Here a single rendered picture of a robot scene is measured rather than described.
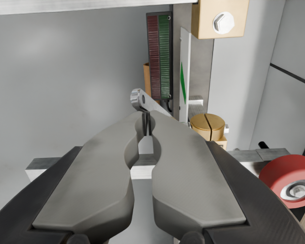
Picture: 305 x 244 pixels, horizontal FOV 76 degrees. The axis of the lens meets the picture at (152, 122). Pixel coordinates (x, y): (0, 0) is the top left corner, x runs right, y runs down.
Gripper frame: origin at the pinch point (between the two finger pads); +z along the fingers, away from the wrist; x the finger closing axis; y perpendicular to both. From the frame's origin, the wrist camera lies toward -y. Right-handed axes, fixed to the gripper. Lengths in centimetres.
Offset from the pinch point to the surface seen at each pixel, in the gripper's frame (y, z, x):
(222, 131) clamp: 9.7, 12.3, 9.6
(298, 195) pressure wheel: 17.7, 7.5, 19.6
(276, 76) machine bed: 9.2, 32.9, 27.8
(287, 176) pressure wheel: 14.5, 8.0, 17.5
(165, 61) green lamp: 3.5, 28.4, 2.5
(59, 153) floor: 81, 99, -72
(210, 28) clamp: -3.6, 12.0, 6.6
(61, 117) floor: 52, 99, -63
